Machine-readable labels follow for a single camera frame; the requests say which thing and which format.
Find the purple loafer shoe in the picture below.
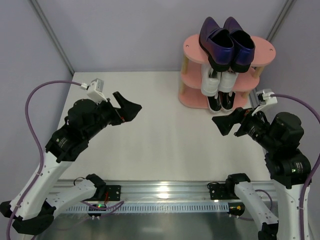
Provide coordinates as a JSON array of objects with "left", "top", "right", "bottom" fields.
[
  {"left": 198, "top": 16, "right": 235, "bottom": 72},
  {"left": 223, "top": 16, "right": 256, "bottom": 73}
]

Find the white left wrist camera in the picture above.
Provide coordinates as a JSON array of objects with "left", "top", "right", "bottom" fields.
[{"left": 80, "top": 78, "right": 110, "bottom": 104}]

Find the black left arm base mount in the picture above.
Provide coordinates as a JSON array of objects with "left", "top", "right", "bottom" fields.
[{"left": 104, "top": 185, "right": 122, "bottom": 202}]

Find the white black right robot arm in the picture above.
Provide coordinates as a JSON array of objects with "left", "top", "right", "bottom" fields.
[{"left": 212, "top": 107, "right": 312, "bottom": 240}]

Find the pink shoe shelf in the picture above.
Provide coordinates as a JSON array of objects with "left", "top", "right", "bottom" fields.
[{"left": 178, "top": 34, "right": 276, "bottom": 109}]

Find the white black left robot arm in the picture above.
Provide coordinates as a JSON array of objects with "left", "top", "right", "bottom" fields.
[{"left": 0, "top": 91, "right": 142, "bottom": 236}]

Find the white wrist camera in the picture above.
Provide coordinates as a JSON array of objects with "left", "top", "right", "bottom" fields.
[
  {"left": 80, "top": 78, "right": 110, "bottom": 104},
  {"left": 251, "top": 88, "right": 278, "bottom": 116}
]

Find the white sneaker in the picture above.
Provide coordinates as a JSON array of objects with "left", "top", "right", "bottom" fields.
[
  {"left": 200, "top": 64, "right": 221, "bottom": 97},
  {"left": 218, "top": 70, "right": 239, "bottom": 93}
]

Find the white slotted cable duct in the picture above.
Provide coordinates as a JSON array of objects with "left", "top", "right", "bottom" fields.
[{"left": 64, "top": 201, "right": 229, "bottom": 214}]

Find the black canvas sneaker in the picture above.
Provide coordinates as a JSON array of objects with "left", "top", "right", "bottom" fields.
[
  {"left": 221, "top": 91, "right": 236, "bottom": 111},
  {"left": 207, "top": 92, "right": 222, "bottom": 113}
]

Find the aluminium rail frame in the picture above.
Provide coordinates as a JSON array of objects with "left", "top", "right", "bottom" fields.
[{"left": 49, "top": 179, "right": 277, "bottom": 203}]

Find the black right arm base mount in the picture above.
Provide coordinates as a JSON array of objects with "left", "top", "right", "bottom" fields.
[{"left": 207, "top": 182, "right": 239, "bottom": 200}]

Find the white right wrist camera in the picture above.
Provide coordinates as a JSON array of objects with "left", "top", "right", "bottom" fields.
[{"left": 251, "top": 88, "right": 278, "bottom": 116}]

